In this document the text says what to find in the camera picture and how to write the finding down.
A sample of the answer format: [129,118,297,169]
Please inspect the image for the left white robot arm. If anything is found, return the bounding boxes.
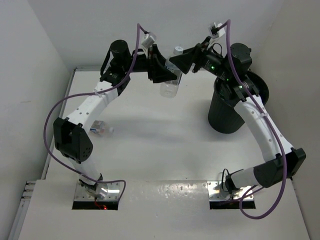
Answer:
[53,39,172,196]

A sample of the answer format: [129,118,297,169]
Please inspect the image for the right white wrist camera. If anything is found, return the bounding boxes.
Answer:
[208,22,227,39]

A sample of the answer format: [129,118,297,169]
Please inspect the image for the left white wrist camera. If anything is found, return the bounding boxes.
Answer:
[141,31,157,49]

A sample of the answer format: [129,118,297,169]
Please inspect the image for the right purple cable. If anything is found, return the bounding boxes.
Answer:
[217,19,287,220]

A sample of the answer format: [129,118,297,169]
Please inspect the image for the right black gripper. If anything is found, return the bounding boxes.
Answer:
[170,35,232,81]

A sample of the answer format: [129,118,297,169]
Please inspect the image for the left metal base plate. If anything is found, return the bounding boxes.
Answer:
[73,182,121,202]

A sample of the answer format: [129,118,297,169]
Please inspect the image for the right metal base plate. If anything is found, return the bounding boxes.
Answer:
[207,180,251,202]

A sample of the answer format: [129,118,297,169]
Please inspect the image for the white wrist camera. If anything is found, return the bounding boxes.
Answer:
[141,31,157,49]
[208,22,227,39]

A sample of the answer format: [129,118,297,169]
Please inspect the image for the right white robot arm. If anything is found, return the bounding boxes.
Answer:
[147,37,306,194]

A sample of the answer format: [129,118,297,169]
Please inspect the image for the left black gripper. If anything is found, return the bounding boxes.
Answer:
[122,44,176,83]

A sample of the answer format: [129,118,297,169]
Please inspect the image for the clear bottle blue white label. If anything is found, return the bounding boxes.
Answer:
[159,45,185,99]

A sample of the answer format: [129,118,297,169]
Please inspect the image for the metal base plate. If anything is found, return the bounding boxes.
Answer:
[73,182,121,202]
[207,180,251,202]

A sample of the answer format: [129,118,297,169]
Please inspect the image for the clear bottle red blue label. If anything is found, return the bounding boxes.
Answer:
[89,120,114,137]

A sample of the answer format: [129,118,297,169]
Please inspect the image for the black ribbed waste bin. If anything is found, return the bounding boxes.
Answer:
[208,71,269,134]

